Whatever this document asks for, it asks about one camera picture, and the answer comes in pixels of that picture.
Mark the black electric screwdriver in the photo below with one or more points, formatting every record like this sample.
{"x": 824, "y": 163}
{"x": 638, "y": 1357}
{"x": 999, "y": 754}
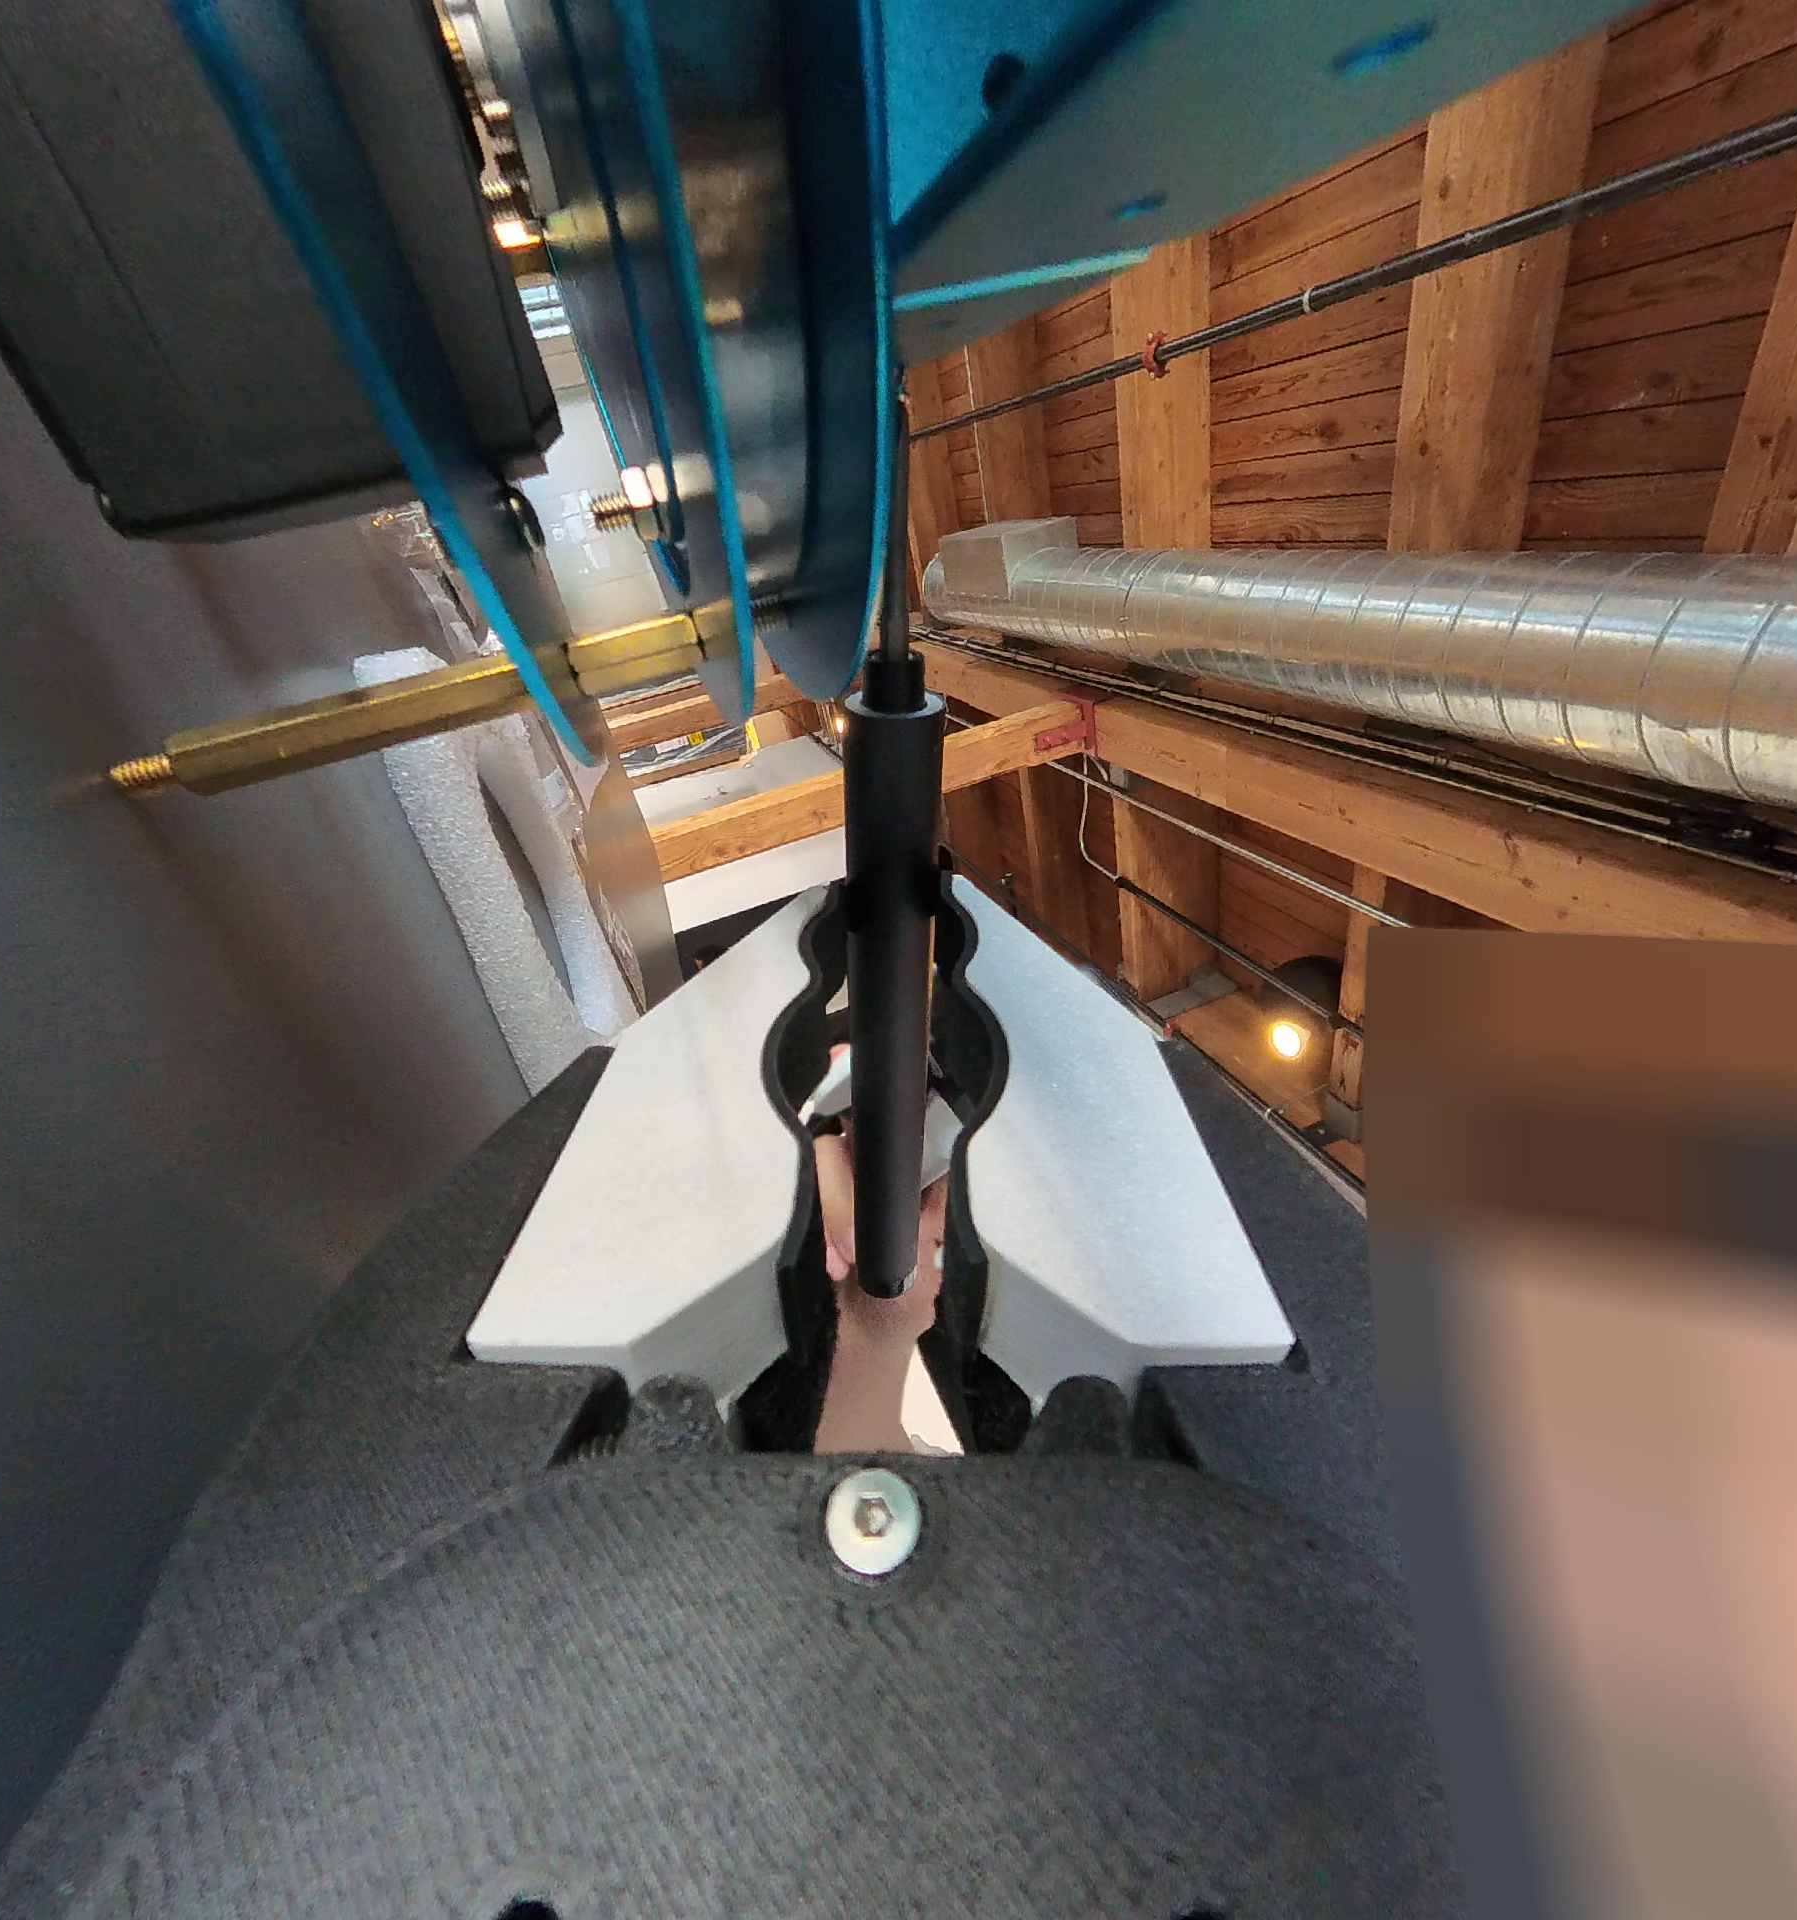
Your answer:
{"x": 891, "y": 901}

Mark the round ceiling lamp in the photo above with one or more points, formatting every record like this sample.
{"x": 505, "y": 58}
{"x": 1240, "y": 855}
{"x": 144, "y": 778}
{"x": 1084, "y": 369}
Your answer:
{"x": 1286, "y": 1038}

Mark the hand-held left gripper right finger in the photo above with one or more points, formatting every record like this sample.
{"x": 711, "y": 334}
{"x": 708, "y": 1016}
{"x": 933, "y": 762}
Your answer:
{"x": 1122, "y": 1184}

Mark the white foam block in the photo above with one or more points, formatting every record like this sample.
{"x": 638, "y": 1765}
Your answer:
{"x": 448, "y": 839}

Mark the black ceiling rod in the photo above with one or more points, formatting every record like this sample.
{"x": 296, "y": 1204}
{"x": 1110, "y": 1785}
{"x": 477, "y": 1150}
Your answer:
{"x": 1439, "y": 263}

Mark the silver ventilation duct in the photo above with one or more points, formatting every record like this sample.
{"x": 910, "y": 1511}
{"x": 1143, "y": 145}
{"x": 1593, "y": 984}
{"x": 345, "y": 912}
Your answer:
{"x": 1439, "y": 644}

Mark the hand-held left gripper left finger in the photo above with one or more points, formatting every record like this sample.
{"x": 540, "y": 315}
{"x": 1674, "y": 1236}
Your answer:
{"x": 660, "y": 1170}

